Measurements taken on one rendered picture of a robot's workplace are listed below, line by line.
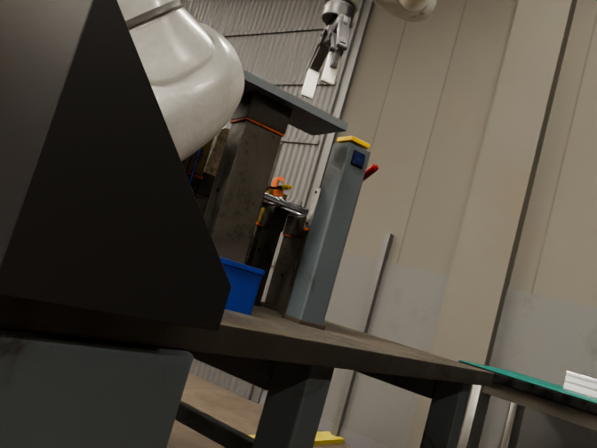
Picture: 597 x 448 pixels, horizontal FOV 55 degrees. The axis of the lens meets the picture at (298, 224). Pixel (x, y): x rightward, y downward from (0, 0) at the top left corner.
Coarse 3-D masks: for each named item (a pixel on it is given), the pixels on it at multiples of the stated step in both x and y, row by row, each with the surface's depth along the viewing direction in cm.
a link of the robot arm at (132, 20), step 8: (120, 0) 67; (128, 0) 67; (136, 0) 67; (144, 0) 68; (152, 0) 69; (160, 0) 69; (168, 0) 71; (176, 0) 72; (120, 8) 67; (128, 8) 67; (136, 8) 68; (144, 8) 68; (152, 8) 69; (160, 8) 69; (168, 8) 70; (128, 16) 67; (136, 16) 68; (144, 16) 68; (152, 16) 69; (128, 24) 68; (136, 24) 68
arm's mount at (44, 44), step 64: (0, 0) 59; (64, 0) 50; (0, 64) 54; (64, 64) 47; (128, 64) 51; (0, 128) 51; (64, 128) 47; (128, 128) 52; (0, 192) 48; (64, 192) 48; (128, 192) 52; (192, 192) 58; (0, 256) 45; (64, 256) 49; (128, 256) 54; (192, 256) 60; (192, 320) 61
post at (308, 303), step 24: (336, 144) 139; (336, 168) 136; (360, 168) 137; (336, 192) 133; (336, 216) 134; (312, 240) 135; (336, 240) 134; (312, 264) 132; (336, 264) 134; (312, 288) 131; (288, 312) 134; (312, 312) 131
